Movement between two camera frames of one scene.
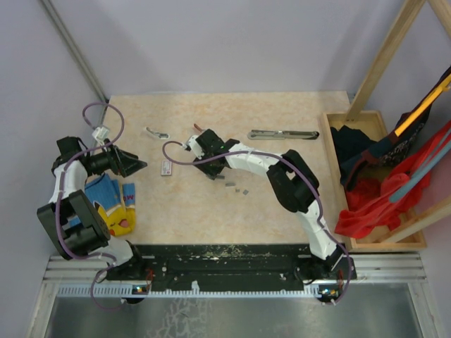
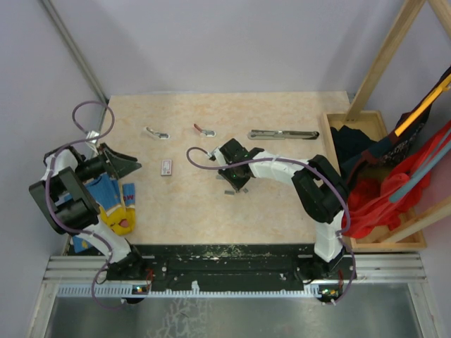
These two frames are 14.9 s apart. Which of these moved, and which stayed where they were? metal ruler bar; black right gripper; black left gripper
Moved: black right gripper
Stayed: black left gripper; metal ruler bar
